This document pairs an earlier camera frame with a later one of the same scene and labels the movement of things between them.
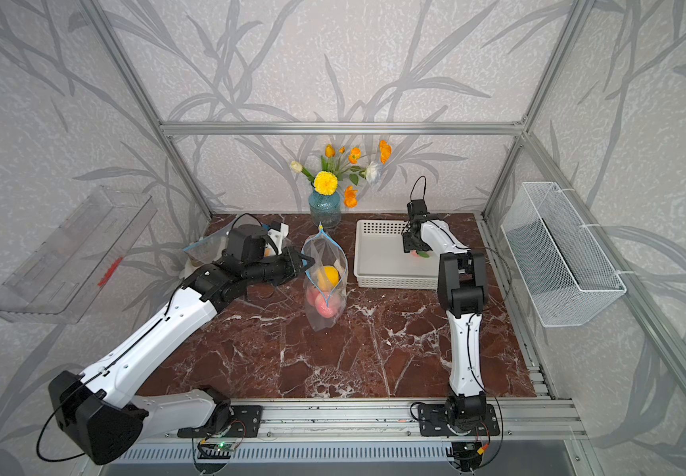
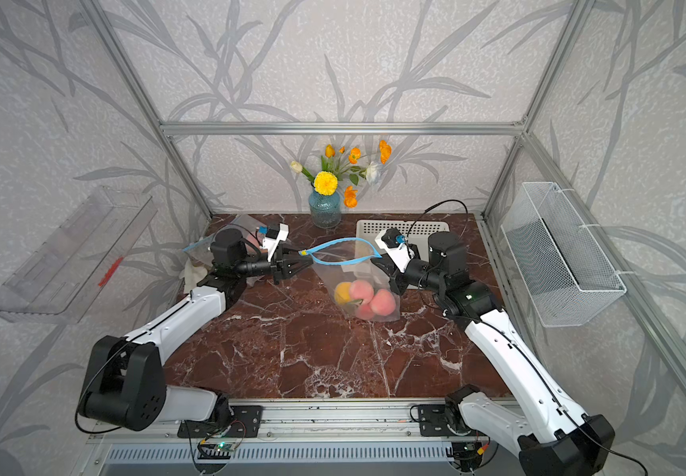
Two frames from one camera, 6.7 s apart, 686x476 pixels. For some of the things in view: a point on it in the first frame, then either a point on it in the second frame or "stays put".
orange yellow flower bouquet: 334,167 stays put
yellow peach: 328,277 → 343,293
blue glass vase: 325,209 stays put
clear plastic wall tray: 62,277 stays put
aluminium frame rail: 521,420 stays put
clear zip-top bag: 217,247 stays put
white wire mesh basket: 566,277 stays put
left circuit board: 221,450 stays put
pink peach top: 311,295 → 362,290
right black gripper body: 410,243 → 418,275
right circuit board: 465,451 stays put
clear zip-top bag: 325,281 → 345,268
